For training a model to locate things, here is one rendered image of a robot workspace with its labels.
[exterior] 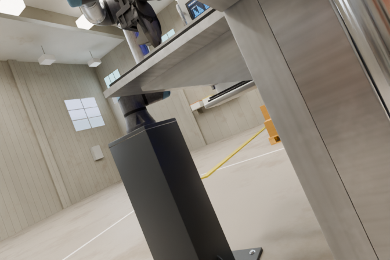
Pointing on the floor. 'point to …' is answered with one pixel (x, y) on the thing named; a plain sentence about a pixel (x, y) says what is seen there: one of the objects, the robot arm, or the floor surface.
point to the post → (298, 132)
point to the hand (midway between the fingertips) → (158, 44)
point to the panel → (335, 96)
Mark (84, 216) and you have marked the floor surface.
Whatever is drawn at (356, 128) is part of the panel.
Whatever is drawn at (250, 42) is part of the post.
